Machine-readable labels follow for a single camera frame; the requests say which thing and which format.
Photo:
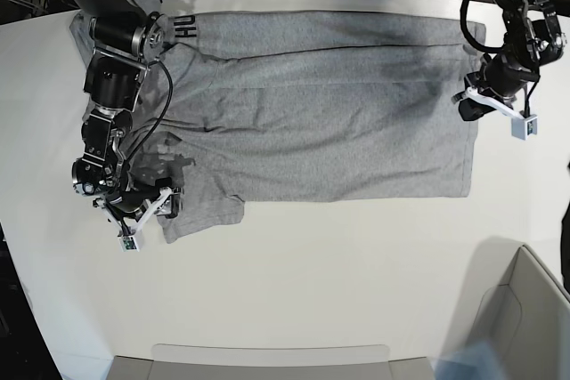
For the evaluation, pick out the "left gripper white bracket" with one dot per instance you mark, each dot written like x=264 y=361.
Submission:
x=501 y=84

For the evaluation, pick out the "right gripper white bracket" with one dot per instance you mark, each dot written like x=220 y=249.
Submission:
x=129 y=210

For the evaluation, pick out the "grey T-shirt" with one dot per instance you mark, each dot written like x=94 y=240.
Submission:
x=304 y=107

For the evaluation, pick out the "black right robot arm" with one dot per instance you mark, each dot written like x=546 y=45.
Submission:
x=128 y=36

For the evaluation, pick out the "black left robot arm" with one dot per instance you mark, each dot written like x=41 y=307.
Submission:
x=533 y=39

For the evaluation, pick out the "black object right edge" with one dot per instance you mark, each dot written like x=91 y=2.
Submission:
x=565 y=249

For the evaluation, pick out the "grey bin front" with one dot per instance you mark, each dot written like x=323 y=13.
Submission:
x=170 y=361

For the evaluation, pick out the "grey bin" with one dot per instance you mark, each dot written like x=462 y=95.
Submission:
x=522 y=326
x=170 y=361

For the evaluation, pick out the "grey bin right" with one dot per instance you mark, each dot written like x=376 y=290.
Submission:
x=522 y=326

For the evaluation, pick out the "blue cloth in bin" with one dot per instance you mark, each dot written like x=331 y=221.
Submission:
x=467 y=360

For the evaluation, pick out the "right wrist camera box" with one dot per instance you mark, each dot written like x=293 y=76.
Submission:
x=128 y=243

